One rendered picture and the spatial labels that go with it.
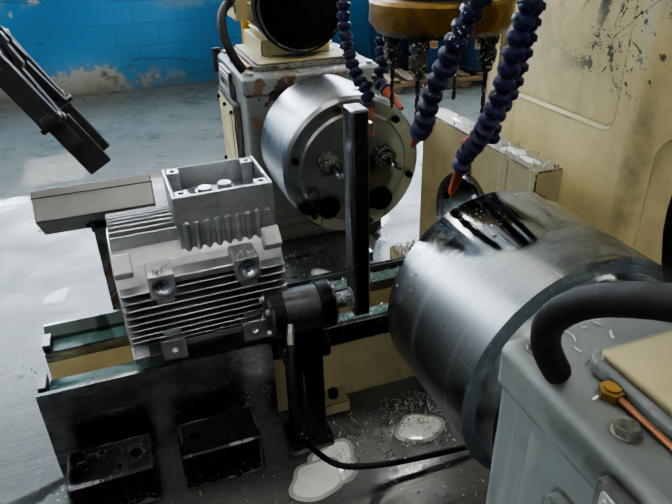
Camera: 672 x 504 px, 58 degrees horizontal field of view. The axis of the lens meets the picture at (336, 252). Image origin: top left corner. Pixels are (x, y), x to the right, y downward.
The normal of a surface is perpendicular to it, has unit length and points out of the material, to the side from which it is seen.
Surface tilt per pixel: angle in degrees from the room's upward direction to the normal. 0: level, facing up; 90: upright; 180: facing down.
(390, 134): 90
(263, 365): 90
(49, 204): 50
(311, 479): 0
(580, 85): 90
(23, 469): 0
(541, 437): 89
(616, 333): 0
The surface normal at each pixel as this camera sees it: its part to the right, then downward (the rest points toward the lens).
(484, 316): -0.75, -0.41
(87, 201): 0.24, -0.22
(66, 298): -0.03, -0.88
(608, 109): -0.94, 0.18
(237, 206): 0.36, 0.44
